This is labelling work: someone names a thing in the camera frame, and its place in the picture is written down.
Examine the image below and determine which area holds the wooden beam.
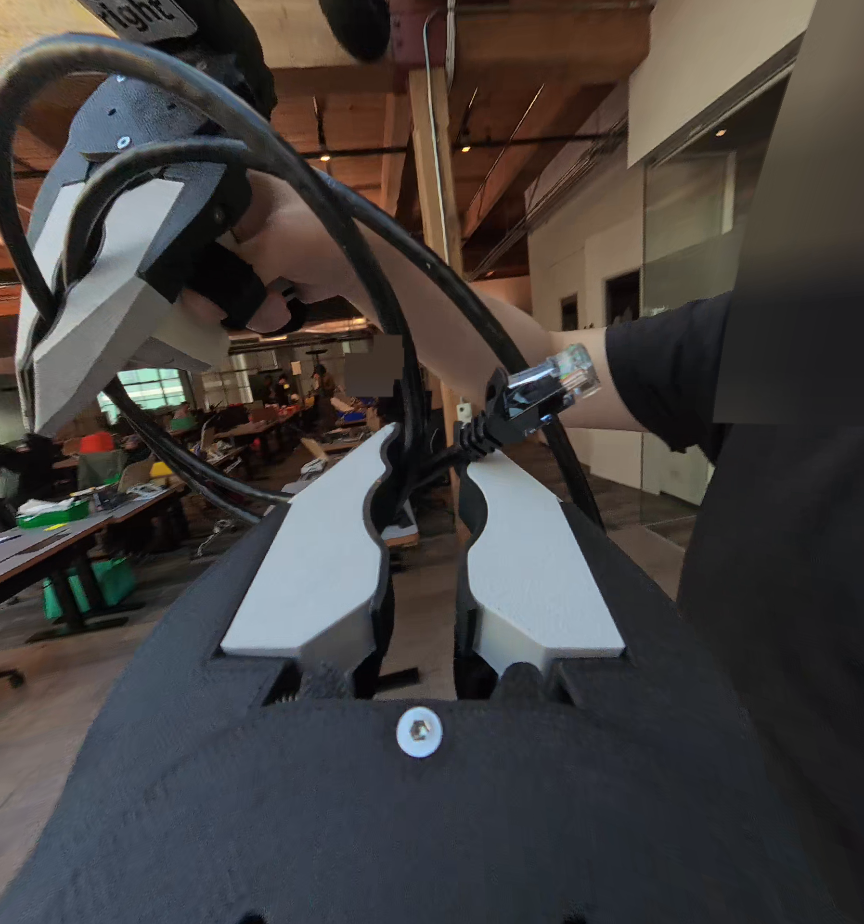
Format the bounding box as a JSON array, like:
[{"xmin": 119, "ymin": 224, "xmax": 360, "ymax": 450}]
[{"xmin": 407, "ymin": 67, "xmax": 466, "ymax": 522}]

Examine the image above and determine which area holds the black ethernet cable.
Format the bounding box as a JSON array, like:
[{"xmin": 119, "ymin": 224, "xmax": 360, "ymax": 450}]
[{"xmin": 0, "ymin": 32, "xmax": 607, "ymax": 533}]

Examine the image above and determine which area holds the grey desk with black legs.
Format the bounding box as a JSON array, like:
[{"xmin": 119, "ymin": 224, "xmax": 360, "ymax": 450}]
[{"xmin": 0, "ymin": 482, "xmax": 189, "ymax": 645}]

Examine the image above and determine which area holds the person's right hand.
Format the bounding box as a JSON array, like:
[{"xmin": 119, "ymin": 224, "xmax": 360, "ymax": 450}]
[{"xmin": 181, "ymin": 172, "xmax": 380, "ymax": 333}]

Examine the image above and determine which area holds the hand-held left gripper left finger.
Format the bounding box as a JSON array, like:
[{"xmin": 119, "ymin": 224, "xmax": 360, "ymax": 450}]
[{"xmin": 220, "ymin": 423, "xmax": 404, "ymax": 699}]

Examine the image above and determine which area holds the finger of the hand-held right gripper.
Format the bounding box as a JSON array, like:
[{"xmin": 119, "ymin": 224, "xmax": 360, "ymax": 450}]
[
  {"xmin": 14, "ymin": 180, "xmax": 86, "ymax": 392},
  {"xmin": 32, "ymin": 179, "xmax": 187, "ymax": 437}
]

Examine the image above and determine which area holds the person's right forearm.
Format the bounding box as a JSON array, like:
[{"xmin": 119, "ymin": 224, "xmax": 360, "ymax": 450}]
[{"xmin": 358, "ymin": 220, "xmax": 647, "ymax": 436}]

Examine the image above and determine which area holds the person's black sweater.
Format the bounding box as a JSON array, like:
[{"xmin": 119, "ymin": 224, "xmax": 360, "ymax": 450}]
[{"xmin": 604, "ymin": 291, "xmax": 864, "ymax": 924}]

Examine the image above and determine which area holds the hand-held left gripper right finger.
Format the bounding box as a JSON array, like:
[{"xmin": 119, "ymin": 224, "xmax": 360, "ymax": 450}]
[{"xmin": 455, "ymin": 449, "xmax": 628, "ymax": 681}]

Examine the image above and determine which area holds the green bag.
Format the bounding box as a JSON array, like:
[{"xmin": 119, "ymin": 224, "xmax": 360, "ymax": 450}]
[{"xmin": 42, "ymin": 554, "xmax": 139, "ymax": 622}]

